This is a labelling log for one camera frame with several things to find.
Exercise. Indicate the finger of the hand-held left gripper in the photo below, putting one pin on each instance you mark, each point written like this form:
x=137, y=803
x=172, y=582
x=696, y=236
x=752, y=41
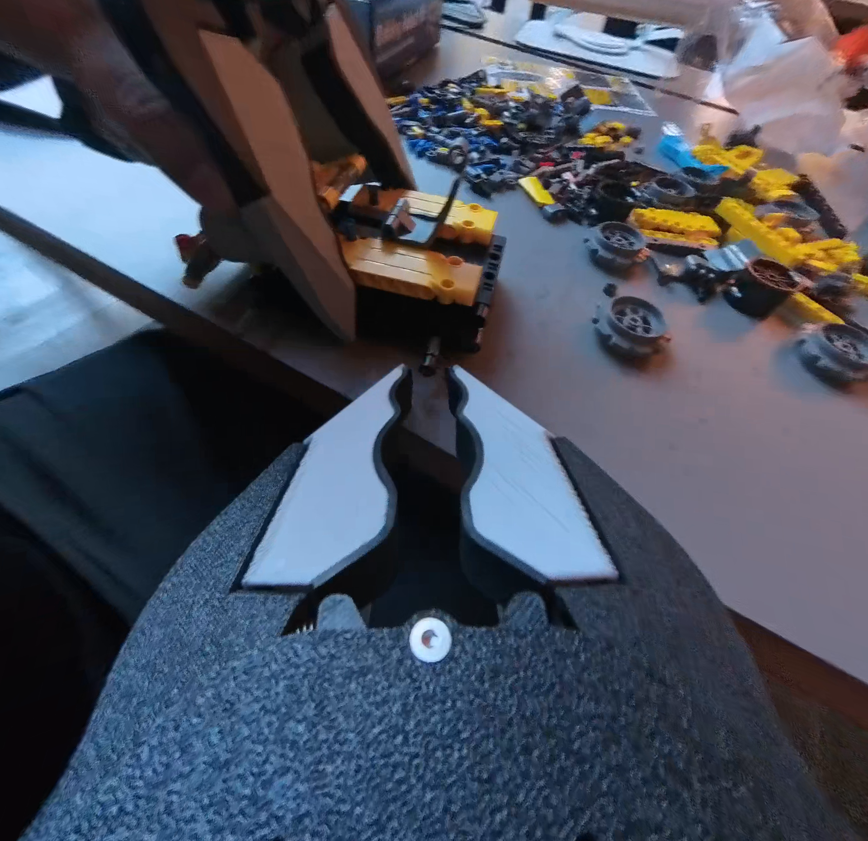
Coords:
x=271, y=169
x=366, y=108

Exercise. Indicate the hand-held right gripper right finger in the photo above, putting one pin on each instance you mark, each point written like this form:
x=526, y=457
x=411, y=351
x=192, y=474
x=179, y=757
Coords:
x=536, y=515

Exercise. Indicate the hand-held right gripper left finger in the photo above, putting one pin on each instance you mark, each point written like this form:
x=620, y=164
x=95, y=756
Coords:
x=325, y=515

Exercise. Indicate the yellow toy vehicle model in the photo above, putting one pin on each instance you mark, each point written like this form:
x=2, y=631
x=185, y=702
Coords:
x=420, y=271

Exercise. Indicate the grey desk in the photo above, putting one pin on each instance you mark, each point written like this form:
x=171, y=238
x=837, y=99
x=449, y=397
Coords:
x=678, y=481

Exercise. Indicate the person's left hand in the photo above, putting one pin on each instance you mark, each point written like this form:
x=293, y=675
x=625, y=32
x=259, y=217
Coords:
x=102, y=54

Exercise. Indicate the blue cardboard kit box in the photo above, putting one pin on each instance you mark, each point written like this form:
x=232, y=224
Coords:
x=403, y=27

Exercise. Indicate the yellow curved panel piece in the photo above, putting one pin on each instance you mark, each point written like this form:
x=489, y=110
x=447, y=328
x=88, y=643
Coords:
x=537, y=191

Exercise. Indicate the person's dark clothing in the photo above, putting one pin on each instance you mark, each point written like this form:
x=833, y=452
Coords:
x=135, y=481

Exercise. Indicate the yellow sticker sheet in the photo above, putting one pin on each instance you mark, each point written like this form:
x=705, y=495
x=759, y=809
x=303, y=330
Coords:
x=597, y=88

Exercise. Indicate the white monitor stand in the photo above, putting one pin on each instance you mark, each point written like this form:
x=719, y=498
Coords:
x=597, y=47

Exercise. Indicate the black wheel rim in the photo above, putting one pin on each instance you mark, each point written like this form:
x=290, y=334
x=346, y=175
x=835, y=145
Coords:
x=614, y=200

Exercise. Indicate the grey panel piece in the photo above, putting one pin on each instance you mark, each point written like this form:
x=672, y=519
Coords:
x=719, y=261

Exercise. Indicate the blue brick separator tool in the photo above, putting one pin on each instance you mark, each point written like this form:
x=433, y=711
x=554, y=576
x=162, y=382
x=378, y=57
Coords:
x=685, y=150

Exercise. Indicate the pile of yellow beams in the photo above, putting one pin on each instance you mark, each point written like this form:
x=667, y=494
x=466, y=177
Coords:
x=746, y=224

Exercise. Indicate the clear plastic bag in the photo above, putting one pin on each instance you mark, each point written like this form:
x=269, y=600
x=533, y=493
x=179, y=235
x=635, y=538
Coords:
x=780, y=74

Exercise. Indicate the long black holed beam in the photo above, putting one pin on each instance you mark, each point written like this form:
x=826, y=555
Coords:
x=820, y=207

